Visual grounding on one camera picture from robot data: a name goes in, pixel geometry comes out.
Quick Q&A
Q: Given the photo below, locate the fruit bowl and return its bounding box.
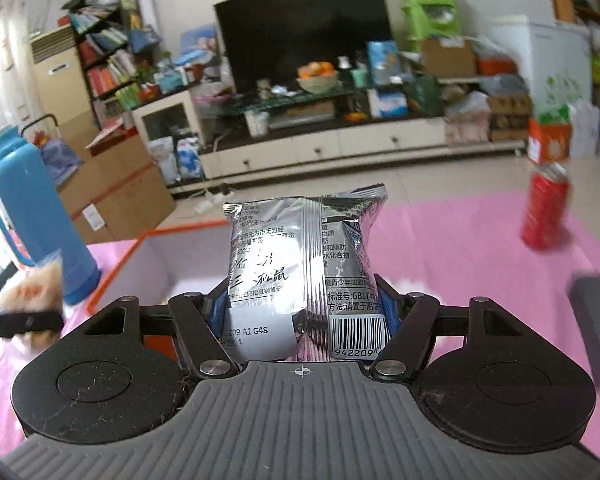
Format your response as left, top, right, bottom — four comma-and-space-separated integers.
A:
296, 61, 340, 94

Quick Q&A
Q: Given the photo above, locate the green plastic drawer unit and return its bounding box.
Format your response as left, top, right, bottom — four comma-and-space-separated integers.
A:
397, 0, 463, 53

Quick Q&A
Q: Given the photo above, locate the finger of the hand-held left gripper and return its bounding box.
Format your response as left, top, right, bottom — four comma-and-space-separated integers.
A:
0, 309, 64, 339

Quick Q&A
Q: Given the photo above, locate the tan snack packet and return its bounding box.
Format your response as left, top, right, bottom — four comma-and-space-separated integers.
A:
0, 254, 64, 348

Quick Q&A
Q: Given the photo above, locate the brown printed carton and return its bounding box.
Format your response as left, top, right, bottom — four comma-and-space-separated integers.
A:
487, 95, 531, 142

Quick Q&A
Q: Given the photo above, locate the white TV stand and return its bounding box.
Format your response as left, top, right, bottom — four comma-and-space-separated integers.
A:
200, 75, 528, 181

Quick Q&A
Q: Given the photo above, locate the silver snack packet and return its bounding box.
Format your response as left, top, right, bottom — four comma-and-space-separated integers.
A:
222, 182, 388, 363

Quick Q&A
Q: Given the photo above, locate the white chest freezer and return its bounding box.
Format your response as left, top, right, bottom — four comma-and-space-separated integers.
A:
487, 16, 593, 111

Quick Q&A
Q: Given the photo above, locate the red can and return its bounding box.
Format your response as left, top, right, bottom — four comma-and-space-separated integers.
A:
521, 162, 571, 250

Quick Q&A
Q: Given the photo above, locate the dark grey block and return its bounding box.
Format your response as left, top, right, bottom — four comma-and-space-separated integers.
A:
569, 270, 600, 386

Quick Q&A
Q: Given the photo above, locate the small white cabinet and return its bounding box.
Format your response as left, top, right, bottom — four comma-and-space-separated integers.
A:
131, 90, 204, 158

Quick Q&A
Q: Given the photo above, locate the pink printed carton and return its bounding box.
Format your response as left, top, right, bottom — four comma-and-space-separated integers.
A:
445, 110, 491, 146

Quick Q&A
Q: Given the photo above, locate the beige standing air conditioner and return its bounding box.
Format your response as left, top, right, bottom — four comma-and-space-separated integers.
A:
30, 25, 98, 126

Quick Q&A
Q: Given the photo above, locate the blue thermos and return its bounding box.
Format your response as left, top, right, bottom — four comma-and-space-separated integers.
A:
0, 127, 102, 306

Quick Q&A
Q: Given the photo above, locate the black bookshelf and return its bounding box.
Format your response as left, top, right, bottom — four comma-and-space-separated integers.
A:
62, 0, 163, 126

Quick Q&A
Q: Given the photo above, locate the large cardboard box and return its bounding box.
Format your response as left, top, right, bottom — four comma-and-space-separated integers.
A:
57, 127, 176, 243

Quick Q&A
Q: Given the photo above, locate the black television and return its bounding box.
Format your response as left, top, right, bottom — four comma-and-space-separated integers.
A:
214, 0, 396, 95

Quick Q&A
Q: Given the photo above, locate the blue tissue pack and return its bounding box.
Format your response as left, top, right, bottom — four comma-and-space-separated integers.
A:
367, 40, 401, 86

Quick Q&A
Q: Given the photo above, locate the orange and green carton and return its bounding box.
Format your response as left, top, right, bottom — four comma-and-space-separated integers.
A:
527, 105, 573, 166

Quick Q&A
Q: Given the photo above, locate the pink floral tablecloth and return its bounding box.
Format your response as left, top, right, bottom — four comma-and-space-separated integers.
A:
0, 195, 600, 463

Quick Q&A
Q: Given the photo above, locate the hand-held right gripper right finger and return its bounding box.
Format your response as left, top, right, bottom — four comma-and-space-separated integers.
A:
369, 273, 531, 382

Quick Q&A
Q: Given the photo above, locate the brown cardboard box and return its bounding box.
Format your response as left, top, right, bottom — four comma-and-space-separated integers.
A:
422, 37, 477, 78

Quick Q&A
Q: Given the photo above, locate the orange box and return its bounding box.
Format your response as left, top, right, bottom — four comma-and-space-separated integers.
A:
87, 219, 231, 361

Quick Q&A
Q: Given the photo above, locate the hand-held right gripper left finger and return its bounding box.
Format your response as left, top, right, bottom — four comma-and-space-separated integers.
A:
82, 290, 242, 381

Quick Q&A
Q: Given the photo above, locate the white cup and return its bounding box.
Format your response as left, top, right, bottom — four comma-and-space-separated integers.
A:
245, 110, 271, 138

